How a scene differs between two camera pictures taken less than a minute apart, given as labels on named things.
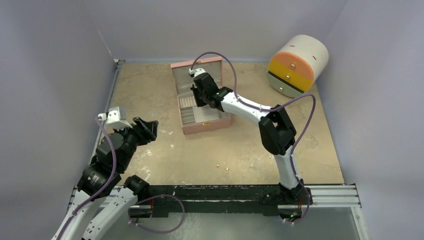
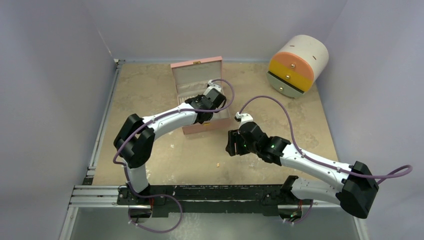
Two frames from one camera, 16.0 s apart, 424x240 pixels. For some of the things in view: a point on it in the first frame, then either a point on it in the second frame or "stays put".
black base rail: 166,199 stays put
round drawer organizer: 296,64 stays put
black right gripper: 200,89 to 233,143
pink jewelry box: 195,119 stays put
